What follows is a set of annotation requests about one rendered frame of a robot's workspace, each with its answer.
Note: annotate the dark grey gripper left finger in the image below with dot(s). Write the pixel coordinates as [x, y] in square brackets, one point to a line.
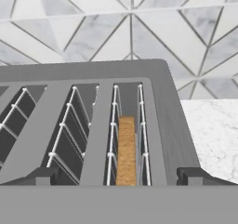
[42, 176]

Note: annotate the grey metal toaster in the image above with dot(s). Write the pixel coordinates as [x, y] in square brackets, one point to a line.
[161, 116]

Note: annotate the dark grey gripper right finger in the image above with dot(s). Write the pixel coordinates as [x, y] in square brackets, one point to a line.
[193, 175]

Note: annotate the brown bread slice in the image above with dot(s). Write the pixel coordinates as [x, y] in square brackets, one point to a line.
[126, 150]

